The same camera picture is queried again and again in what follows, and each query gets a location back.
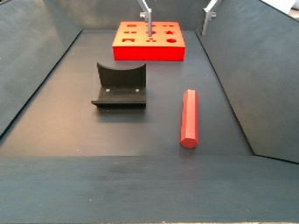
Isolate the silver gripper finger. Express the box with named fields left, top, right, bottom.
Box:
left=201, top=0, right=221, bottom=36
left=138, top=0, right=152, bottom=36

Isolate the red shape-sorter block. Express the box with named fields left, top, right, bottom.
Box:
left=112, top=21, right=186, bottom=61

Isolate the red hexagonal rod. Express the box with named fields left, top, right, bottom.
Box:
left=181, top=89, right=199, bottom=149

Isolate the black curved cradle stand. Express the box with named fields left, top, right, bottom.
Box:
left=91, top=64, right=147, bottom=108

